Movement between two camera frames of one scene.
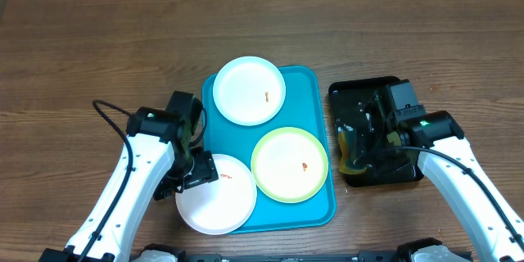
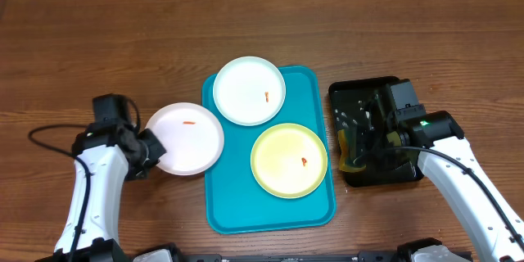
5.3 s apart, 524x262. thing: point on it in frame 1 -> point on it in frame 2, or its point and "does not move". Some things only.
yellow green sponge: [347, 141] does not move
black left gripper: [205, 170] -> [158, 152]
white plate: [249, 91] does not move
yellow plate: [289, 164] does not move
